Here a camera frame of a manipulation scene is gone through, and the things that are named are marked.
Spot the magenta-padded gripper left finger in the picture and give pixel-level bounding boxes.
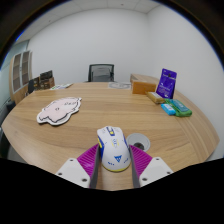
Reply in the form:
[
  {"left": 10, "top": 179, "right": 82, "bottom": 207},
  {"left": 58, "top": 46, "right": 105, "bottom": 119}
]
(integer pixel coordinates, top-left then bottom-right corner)
[{"left": 54, "top": 143, "right": 101, "bottom": 190}]

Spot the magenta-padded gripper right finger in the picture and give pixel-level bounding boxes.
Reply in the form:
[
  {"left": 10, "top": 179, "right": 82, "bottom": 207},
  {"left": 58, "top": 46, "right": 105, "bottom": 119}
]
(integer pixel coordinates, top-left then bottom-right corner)
[{"left": 128, "top": 143, "right": 174, "bottom": 189}]

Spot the white blue yellow computer mouse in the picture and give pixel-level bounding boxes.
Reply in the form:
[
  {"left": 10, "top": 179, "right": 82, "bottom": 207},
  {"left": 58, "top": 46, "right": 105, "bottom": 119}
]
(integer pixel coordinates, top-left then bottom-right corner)
[{"left": 96, "top": 125, "right": 132, "bottom": 173}]

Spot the pink cartoon-shaped mouse pad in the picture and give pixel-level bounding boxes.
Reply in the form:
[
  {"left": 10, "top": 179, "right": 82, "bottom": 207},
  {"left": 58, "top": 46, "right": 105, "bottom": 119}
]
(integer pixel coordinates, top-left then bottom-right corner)
[{"left": 36, "top": 96, "right": 83, "bottom": 127}]

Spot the small light blue box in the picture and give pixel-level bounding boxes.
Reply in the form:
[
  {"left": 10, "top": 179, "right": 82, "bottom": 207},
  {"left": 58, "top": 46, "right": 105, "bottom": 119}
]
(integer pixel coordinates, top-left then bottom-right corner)
[{"left": 160, "top": 102, "right": 177, "bottom": 117}]

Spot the green flat box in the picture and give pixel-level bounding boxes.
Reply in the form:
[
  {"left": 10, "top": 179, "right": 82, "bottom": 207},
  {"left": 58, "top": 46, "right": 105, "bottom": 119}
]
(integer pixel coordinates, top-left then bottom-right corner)
[{"left": 165, "top": 98, "right": 193, "bottom": 118}]

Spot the small tan box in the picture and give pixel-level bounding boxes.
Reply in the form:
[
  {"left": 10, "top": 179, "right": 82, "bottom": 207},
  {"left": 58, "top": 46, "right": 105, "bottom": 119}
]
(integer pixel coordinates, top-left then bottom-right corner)
[{"left": 146, "top": 91, "right": 166, "bottom": 105}]

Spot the teal flat pack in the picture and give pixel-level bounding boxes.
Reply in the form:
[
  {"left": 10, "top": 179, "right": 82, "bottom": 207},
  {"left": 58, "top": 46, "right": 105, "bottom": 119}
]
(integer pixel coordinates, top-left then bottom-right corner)
[{"left": 172, "top": 99, "right": 190, "bottom": 113}]

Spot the orange-brown cardboard box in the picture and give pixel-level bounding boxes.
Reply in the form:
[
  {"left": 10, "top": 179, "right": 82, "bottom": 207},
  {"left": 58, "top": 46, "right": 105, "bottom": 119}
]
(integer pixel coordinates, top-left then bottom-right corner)
[{"left": 131, "top": 80, "right": 157, "bottom": 96}]

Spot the green and white leaflet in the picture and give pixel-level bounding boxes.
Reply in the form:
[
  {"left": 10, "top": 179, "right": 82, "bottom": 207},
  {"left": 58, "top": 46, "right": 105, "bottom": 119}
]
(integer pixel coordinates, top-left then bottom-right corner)
[{"left": 49, "top": 83, "right": 74, "bottom": 91}]

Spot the purple standing card package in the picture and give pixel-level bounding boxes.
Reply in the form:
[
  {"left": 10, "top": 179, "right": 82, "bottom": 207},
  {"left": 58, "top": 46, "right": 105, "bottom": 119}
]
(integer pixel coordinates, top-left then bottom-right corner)
[{"left": 155, "top": 68, "right": 178, "bottom": 100}]

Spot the black couch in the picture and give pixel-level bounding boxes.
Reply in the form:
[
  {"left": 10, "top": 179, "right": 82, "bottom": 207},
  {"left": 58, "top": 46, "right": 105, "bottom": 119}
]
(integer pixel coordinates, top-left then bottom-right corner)
[{"left": 0, "top": 99, "right": 16, "bottom": 159}]

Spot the dark brown cardboard box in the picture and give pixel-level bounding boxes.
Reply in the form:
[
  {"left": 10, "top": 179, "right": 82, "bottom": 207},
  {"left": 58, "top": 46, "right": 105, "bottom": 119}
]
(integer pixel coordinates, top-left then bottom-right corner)
[{"left": 33, "top": 76, "right": 56, "bottom": 91}]

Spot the black mesh office chair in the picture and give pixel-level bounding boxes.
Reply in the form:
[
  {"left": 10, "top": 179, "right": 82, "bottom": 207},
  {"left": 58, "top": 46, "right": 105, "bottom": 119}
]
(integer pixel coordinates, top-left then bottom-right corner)
[{"left": 87, "top": 63, "right": 116, "bottom": 83}]

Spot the small black chair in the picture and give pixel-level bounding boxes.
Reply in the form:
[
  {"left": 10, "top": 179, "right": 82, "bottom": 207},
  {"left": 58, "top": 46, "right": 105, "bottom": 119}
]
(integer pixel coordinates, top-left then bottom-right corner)
[{"left": 27, "top": 79, "right": 36, "bottom": 95}]

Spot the black box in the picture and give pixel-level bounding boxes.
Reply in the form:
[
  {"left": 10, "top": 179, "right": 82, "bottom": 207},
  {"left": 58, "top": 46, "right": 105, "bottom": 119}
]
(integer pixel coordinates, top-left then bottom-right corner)
[{"left": 39, "top": 70, "right": 54, "bottom": 81}]

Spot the wooden glass-door shelf cabinet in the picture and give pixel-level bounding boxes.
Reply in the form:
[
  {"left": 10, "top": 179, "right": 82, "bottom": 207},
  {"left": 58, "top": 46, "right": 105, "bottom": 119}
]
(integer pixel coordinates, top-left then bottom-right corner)
[{"left": 8, "top": 50, "right": 34, "bottom": 105}]

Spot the grey round cable grommet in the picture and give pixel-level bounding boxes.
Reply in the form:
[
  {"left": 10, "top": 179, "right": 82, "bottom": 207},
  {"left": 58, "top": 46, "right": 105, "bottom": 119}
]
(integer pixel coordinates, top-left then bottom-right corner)
[{"left": 125, "top": 132, "right": 151, "bottom": 153}]

